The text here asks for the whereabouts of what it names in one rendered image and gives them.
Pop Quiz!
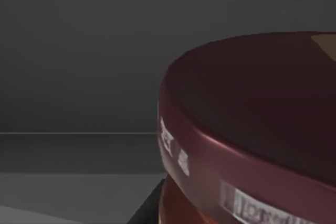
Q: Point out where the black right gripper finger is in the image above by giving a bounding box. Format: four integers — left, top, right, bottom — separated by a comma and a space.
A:
127, 178, 166, 224

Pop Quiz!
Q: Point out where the dark red lidded jar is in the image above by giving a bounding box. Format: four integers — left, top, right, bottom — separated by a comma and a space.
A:
157, 31, 336, 224

